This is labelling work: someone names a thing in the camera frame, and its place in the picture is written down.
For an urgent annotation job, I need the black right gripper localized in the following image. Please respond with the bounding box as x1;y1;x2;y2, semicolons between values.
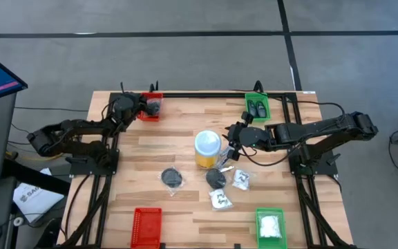
221;112;271;162

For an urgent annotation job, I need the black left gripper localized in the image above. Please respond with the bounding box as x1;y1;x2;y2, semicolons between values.
113;93;159;122

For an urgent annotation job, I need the black disc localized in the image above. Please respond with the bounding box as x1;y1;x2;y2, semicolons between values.
157;165;186;198
204;167;228;190
147;98;162;117

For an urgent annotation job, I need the yellow label disinfecting wipes canister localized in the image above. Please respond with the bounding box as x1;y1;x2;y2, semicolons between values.
193;129;222;170

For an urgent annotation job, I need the white pads bag with writing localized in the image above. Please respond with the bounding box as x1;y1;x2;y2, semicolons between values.
208;188;235;212
231;168;252;192

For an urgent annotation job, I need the white cotton balls bag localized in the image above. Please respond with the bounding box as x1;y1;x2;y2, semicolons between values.
259;214;283;239

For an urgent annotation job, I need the red plastic basket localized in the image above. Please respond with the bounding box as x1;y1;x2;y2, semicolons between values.
130;207;163;249
136;91;164;122

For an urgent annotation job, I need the green plastic basket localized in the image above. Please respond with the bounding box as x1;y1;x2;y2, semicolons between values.
255;207;288;249
244;92;272;123

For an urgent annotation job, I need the white paper booklet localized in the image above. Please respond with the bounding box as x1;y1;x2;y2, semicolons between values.
12;168;65;224

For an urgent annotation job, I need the black aluminium rig frame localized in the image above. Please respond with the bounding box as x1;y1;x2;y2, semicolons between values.
56;91;356;249

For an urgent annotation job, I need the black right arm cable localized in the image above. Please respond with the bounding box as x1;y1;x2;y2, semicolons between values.
231;89;347;122

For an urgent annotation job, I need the yellow floor cable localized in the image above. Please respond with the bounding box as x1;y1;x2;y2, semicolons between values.
5;150;65;163

